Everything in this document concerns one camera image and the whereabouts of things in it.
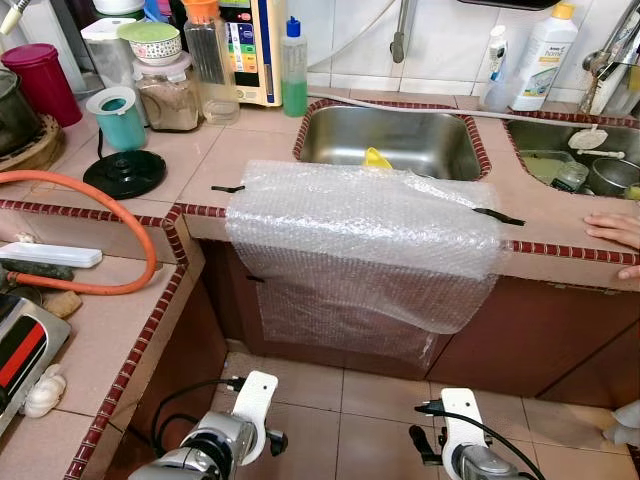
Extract yellow plastic cup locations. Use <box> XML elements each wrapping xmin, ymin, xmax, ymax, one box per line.
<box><xmin>362</xmin><ymin>147</ymin><xmax>394</xmax><ymax>172</ymax></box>

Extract person hand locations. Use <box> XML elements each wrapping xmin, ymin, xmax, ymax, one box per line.
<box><xmin>583</xmin><ymin>211</ymin><xmax>640</xmax><ymax>282</ymax></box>

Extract brown counter cabinet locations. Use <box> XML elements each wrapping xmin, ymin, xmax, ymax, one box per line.
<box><xmin>195</xmin><ymin>240</ymin><xmax>640</xmax><ymax>411</ymax></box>

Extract person grey clothed leg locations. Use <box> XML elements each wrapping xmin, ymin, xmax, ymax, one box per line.
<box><xmin>603</xmin><ymin>400</ymin><xmax>640</xmax><ymax>448</ymax></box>

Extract clear bubble wrap sheet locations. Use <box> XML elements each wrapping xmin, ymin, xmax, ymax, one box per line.
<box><xmin>224</xmin><ymin>158</ymin><xmax>511</xmax><ymax>366</ymax></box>

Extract white garlic bulb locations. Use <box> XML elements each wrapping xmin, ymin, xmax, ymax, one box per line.
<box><xmin>22</xmin><ymin>364</ymin><xmax>68</xmax><ymax>419</ymax></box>

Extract silver black stove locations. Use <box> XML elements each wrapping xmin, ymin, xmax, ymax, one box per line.
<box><xmin>0</xmin><ymin>293</ymin><xmax>73</xmax><ymax>438</ymax></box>

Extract white power strip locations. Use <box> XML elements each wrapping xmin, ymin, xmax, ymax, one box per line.
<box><xmin>0</xmin><ymin>243</ymin><xmax>103</xmax><ymax>269</ymax></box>

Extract green plastic tray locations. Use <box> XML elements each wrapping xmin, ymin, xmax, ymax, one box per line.
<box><xmin>518</xmin><ymin>150</ymin><xmax>576</xmax><ymax>188</ymax></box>

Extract stainless steel sink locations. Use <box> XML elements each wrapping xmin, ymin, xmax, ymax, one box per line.
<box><xmin>298</xmin><ymin>105</ymin><xmax>486</xmax><ymax>183</ymax></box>
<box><xmin>505</xmin><ymin>118</ymin><xmax>640</xmax><ymax>201</ymax></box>

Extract black kettle base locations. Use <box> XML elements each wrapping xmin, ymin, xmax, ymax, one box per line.
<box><xmin>82</xmin><ymin>150</ymin><xmax>168</xmax><ymax>201</ymax></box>

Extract steel pot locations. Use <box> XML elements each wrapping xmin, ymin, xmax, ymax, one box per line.
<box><xmin>587</xmin><ymin>157</ymin><xmax>640</xmax><ymax>198</ymax></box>

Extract white sink strainer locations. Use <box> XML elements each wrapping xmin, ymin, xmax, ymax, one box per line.
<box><xmin>567</xmin><ymin>125</ymin><xmax>627</xmax><ymax>161</ymax></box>

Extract green dish soap bottle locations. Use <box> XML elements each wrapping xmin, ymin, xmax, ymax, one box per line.
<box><xmin>280</xmin><ymin>17</ymin><xmax>310</xmax><ymax>118</ymax></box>

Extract teal cup white rim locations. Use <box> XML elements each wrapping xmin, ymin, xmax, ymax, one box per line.
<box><xmin>85</xmin><ymin>86</ymin><xmax>149</xmax><ymax>153</ymax></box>

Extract pink lid jar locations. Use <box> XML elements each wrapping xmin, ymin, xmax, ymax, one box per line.
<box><xmin>132</xmin><ymin>52</ymin><xmax>201</xmax><ymax>133</ymax></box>

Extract woven trivet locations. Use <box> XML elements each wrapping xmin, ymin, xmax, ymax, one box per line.
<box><xmin>0</xmin><ymin>115</ymin><xmax>66</xmax><ymax>173</ymax></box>

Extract small white spray bottle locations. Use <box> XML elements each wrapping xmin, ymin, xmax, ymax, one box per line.
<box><xmin>483</xmin><ymin>25</ymin><xmax>511</xmax><ymax>111</ymax></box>

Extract beige water ionizer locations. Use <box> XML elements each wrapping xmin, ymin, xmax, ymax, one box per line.
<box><xmin>218</xmin><ymin>0</ymin><xmax>288</xmax><ymax>108</ymax></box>

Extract orange lid glass jar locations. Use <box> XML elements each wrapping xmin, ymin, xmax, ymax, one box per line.
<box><xmin>182</xmin><ymin>0</ymin><xmax>241</xmax><ymax>126</ymax></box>

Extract white detergent bottle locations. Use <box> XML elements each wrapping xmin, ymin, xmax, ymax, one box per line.
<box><xmin>512</xmin><ymin>3</ymin><xmax>579</xmax><ymax>111</ymax></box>

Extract metal faucet pipe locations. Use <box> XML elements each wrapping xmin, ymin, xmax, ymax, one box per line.
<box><xmin>390</xmin><ymin>0</ymin><xmax>416</xmax><ymax>64</ymax></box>

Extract metal sink faucet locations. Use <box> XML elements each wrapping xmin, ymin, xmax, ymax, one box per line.
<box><xmin>583</xmin><ymin>0</ymin><xmax>640</xmax><ymax>113</ymax></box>

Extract dark metal pot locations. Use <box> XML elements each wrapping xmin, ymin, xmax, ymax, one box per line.
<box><xmin>0</xmin><ymin>70</ymin><xmax>46</xmax><ymax>156</ymax></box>

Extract maroon tumbler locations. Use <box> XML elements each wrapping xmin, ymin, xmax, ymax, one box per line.
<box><xmin>0</xmin><ymin>43</ymin><xmax>84</xmax><ymax>129</ymax></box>

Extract white lid clear container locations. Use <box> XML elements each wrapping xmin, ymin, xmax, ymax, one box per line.
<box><xmin>80</xmin><ymin>17</ymin><xmax>141</xmax><ymax>93</ymax></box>

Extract green lid patterned bowl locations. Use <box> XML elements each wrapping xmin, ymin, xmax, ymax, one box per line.
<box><xmin>117</xmin><ymin>21</ymin><xmax>184</xmax><ymax>66</ymax></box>

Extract black plastic tray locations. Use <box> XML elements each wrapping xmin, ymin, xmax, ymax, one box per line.
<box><xmin>460</xmin><ymin>0</ymin><xmax>561</xmax><ymax>11</ymax></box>

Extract white water jug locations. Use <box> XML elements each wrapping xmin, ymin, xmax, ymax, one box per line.
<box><xmin>93</xmin><ymin>0</ymin><xmax>146</xmax><ymax>21</ymax></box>

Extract white pipe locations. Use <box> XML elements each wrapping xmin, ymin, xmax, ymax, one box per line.
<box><xmin>0</xmin><ymin>0</ymin><xmax>31</xmax><ymax>36</ymax></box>

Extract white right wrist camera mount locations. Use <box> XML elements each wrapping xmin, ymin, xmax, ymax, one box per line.
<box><xmin>438</xmin><ymin>388</ymin><xmax>488</xmax><ymax>473</ymax></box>

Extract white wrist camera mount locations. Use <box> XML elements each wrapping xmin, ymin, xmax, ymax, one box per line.
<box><xmin>230</xmin><ymin>371</ymin><xmax>280</xmax><ymax>464</ymax></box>
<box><xmin>438</xmin><ymin>388</ymin><xmax>488</xmax><ymax>473</ymax></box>

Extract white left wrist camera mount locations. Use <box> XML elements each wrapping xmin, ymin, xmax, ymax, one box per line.
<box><xmin>230</xmin><ymin>371</ymin><xmax>280</xmax><ymax>464</ymax></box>

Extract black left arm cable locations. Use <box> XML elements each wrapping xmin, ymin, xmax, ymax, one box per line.
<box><xmin>150</xmin><ymin>375</ymin><xmax>247</xmax><ymax>459</ymax></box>

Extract orange hose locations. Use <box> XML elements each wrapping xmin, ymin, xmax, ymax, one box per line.
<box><xmin>0</xmin><ymin>170</ymin><xmax>159</xmax><ymax>296</ymax></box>

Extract grey hose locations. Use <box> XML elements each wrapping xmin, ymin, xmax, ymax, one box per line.
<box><xmin>308</xmin><ymin>90</ymin><xmax>601</xmax><ymax>126</ymax></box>

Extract white hose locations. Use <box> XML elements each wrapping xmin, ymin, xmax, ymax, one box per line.
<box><xmin>305</xmin><ymin>0</ymin><xmax>401</xmax><ymax>76</ymax></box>

